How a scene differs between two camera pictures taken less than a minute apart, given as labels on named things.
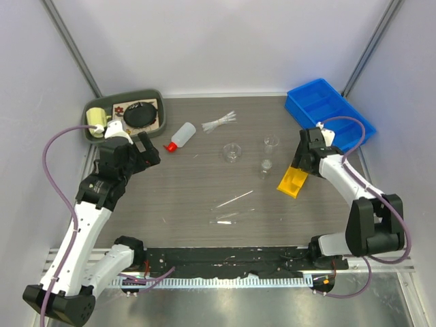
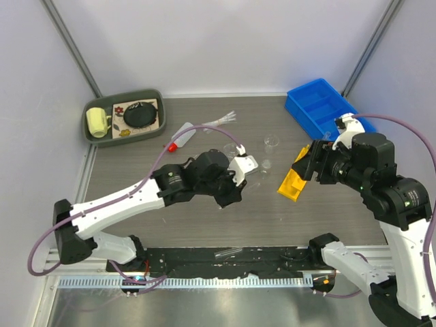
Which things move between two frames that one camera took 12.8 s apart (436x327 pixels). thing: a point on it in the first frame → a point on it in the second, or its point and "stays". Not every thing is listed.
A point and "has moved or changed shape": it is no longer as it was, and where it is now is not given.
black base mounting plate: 219,261 stays
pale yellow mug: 97,116 stays
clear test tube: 227,216 has moved or changed shape
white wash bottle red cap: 180,137 stays
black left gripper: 147,157 → 234,193
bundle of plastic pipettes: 210,126 stays
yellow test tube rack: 292,182 stays
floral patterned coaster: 118,110 stays
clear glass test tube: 223,222 → 227,252
